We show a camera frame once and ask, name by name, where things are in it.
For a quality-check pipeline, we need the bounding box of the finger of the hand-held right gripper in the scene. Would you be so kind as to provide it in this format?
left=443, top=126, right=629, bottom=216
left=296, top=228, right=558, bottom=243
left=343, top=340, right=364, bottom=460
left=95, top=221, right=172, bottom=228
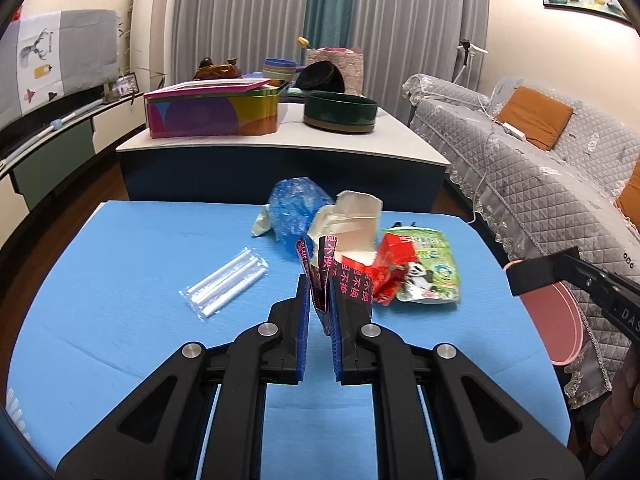
left=505, top=246, right=601, bottom=306

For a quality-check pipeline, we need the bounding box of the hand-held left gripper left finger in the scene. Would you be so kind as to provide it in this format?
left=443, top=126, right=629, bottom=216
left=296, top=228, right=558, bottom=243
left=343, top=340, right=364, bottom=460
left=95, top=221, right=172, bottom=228
left=55, top=274, right=312, bottom=480

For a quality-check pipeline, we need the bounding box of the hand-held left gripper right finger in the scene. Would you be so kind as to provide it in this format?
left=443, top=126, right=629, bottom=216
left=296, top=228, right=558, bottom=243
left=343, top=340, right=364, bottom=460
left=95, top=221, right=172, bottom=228
left=330, top=287, right=585, bottom=480

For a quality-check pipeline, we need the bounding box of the pink plastic bin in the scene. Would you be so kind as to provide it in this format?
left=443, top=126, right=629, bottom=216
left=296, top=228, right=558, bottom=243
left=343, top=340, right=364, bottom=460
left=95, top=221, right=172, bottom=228
left=502, top=260, right=585, bottom=367

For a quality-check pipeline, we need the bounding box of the black pink-print wrapper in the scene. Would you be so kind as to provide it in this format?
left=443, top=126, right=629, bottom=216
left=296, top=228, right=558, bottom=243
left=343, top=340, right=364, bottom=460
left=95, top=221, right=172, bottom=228
left=295, top=234, right=375, bottom=337

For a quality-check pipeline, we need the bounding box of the red snack wrapper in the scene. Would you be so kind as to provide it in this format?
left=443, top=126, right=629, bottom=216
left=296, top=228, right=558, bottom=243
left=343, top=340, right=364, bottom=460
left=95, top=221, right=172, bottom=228
left=371, top=232, right=421, bottom=307

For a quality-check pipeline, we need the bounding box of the cream paper bag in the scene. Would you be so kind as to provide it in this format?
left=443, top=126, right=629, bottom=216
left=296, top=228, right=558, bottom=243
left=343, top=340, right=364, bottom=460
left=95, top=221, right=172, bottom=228
left=306, top=190, right=384, bottom=273

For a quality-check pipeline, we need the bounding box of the person's right hand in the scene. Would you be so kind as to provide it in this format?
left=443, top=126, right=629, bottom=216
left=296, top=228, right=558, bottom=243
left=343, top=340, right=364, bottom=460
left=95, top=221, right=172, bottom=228
left=589, top=362, right=640, bottom=466

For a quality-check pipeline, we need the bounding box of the grey quilted sofa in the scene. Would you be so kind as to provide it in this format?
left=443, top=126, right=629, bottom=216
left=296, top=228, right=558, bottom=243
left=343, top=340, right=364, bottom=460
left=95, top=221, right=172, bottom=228
left=402, top=74, right=640, bottom=411

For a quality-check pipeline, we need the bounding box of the pack of white straws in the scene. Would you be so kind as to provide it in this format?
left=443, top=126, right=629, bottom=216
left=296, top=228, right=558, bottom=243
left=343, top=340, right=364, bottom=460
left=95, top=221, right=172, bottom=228
left=179, top=246, right=269, bottom=318

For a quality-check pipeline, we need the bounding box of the green panda snack bag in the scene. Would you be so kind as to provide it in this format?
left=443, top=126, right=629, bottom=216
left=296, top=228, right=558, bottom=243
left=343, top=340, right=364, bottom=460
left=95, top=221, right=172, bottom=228
left=382, top=227, right=461, bottom=306

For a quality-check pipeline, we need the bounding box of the orange cushion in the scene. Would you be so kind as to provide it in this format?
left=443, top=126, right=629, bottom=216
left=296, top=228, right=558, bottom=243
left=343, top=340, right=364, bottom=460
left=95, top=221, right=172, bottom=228
left=616, top=157, right=640, bottom=233
left=495, top=86, right=574, bottom=151

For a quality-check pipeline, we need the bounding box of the folded lined paper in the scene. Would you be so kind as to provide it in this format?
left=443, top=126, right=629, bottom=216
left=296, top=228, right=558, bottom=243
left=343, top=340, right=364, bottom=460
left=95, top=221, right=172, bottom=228
left=250, top=204, right=275, bottom=237

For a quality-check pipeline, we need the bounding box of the blue plastic bag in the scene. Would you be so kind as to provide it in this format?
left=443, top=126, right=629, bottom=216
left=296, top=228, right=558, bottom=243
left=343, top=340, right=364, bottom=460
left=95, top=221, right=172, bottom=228
left=268, top=177, right=335, bottom=261

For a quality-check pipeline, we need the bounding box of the blue table mat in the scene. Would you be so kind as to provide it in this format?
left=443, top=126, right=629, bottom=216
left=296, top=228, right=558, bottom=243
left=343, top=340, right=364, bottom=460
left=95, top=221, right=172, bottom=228
left=10, top=201, right=572, bottom=476

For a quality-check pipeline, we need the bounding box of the white-top navy coffee table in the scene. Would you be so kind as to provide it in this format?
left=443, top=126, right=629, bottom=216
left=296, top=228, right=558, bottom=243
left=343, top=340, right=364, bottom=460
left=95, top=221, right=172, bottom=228
left=116, top=102, right=452, bottom=213

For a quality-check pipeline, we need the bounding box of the dark green round tin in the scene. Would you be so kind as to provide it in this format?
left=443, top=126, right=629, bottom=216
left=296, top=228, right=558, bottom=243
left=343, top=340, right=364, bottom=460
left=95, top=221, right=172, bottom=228
left=303, top=90, right=379, bottom=135

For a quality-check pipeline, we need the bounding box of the colourful tin box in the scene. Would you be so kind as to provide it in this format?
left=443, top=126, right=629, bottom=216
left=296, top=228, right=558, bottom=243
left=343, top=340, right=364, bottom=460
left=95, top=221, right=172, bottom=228
left=143, top=78, right=291, bottom=139

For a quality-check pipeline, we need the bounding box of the black round lid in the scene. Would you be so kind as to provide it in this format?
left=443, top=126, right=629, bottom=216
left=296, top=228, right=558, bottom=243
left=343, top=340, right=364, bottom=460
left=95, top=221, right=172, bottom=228
left=295, top=60, right=346, bottom=95

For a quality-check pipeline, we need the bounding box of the stack of coloured bowls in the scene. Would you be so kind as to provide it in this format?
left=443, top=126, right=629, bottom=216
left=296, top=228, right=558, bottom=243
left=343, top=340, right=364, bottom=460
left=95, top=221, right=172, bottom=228
left=262, top=58, right=299, bottom=82

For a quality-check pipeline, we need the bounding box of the pink patterned bag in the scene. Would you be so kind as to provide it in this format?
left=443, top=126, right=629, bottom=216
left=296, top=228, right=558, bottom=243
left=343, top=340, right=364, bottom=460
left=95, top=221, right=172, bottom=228
left=306, top=46, right=363, bottom=96

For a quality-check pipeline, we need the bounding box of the brown figurine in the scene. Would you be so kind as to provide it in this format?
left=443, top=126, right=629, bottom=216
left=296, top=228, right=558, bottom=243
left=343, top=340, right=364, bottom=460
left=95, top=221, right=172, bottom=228
left=194, top=58, right=242, bottom=81

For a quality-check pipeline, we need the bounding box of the grey curtain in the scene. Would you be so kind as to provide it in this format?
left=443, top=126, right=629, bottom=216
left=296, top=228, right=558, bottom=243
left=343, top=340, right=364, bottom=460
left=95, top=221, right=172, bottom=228
left=350, top=0, right=493, bottom=116
left=172, top=0, right=313, bottom=116

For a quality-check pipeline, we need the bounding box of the white green tv cabinet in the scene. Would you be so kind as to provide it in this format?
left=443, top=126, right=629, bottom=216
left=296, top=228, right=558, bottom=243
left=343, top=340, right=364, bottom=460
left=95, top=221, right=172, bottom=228
left=0, top=92, right=151, bottom=211

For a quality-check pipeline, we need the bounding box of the white blue stick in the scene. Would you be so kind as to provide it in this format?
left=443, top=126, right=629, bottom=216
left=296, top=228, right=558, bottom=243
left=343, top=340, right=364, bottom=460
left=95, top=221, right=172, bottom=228
left=0, top=99, right=103, bottom=166

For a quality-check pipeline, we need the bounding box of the teal curtain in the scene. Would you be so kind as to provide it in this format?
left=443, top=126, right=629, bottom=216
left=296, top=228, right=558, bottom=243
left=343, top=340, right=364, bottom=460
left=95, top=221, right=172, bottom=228
left=304, top=0, right=358, bottom=56

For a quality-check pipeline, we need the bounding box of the grey deer-print cloth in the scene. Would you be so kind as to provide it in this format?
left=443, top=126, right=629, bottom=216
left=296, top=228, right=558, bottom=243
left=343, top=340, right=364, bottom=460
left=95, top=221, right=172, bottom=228
left=0, top=9, right=121, bottom=121

